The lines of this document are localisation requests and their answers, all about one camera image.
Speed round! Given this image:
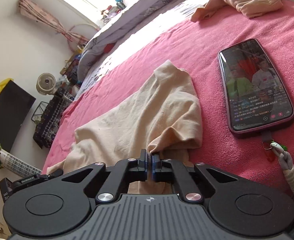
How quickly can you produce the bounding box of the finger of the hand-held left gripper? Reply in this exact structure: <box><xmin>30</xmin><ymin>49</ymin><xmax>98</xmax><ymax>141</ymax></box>
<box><xmin>46</xmin><ymin>169</ymin><xmax>63</xmax><ymax>180</ymax></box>

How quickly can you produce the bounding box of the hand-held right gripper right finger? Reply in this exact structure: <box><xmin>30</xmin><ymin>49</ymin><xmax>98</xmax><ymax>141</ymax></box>
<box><xmin>151</xmin><ymin>152</ymin><xmax>239</xmax><ymax>203</ymax></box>

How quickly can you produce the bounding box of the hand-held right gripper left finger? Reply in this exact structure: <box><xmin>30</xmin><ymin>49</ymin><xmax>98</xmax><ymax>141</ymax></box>
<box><xmin>54</xmin><ymin>149</ymin><xmax>147</xmax><ymax>203</ymax></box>

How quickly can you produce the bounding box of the beige T-shirt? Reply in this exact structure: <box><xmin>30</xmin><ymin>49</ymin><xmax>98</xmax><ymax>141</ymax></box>
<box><xmin>47</xmin><ymin>60</ymin><xmax>204</xmax><ymax>195</ymax></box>

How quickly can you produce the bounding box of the white tower heater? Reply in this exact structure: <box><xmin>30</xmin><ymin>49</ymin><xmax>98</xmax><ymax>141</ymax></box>
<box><xmin>0</xmin><ymin>149</ymin><xmax>42</xmax><ymax>178</ymax></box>

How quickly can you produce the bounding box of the black patterned cloth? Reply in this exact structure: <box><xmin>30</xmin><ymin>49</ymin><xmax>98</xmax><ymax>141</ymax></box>
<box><xmin>33</xmin><ymin>96</ymin><xmax>73</xmax><ymax>149</ymax></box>

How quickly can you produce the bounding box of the white desk fan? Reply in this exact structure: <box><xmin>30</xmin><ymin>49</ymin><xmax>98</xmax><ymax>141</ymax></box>
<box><xmin>36</xmin><ymin>73</ymin><xmax>73</xmax><ymax>102</ymax></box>

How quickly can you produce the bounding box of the yellow cloth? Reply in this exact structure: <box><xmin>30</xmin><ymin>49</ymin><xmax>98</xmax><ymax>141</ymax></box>
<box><xmin>0</xmin><ymin>78</ymin><xmax>14</xmax><ymax>113</ymax></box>

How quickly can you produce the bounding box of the pink blanket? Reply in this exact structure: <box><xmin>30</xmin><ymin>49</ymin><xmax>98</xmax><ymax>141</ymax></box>
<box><xmin>42</xmin><ymin>0</ymin><xmax>294</xmax><ymax>203</ymax></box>

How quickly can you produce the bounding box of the lilac bed sheet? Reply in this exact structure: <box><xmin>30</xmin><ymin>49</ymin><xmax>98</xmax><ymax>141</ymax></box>
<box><xmin>73</xmin><ymin>0</ymin><xmax>294</xmax><ymax>100</ymax></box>

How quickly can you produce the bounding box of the smartphone in purple case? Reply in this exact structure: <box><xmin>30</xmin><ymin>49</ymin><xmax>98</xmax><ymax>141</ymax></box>
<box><xmin>217</xmin><ymin>39</ymin><xmax>294</xmax><ymax>138</ymax></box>

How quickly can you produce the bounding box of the purple patterned quilt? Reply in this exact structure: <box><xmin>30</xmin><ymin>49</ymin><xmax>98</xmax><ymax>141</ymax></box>
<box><xmin>77</xmin><ymin>0</ymin><xmax>227</xmax><ymax>80</ymax></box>

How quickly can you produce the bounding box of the pink tied curtain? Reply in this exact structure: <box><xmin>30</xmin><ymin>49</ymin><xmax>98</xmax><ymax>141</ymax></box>
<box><xmin>19</xmin><ymin>0</ymin><xmax>92</xmax><ymax>50</ymax></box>

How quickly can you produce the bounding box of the window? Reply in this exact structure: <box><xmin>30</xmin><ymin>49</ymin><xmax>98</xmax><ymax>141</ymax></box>
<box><xmin>40</xmin><ymin>0</ymin><xmax>137</xmax><ymax>28</ymax></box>

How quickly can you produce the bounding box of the black wire basket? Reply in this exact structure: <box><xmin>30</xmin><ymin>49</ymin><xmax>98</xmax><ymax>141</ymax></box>
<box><xmin>30</xmin><ymin>101</ymin><xmax>50</xmax><ymax>124</ymax></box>

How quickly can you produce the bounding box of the black wall television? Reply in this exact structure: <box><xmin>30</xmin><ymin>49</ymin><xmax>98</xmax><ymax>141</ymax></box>
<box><xmin>0</xmin><ymin>81</ymin><xmax>36</xmax><ymax>153</ymax></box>

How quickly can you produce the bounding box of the grey phone lanyard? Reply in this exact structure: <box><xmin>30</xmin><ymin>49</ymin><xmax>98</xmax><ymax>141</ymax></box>
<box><xmin>261</xmin><ymin>131</ymin><xmax>294</xmax><ymax>205</ymax></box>

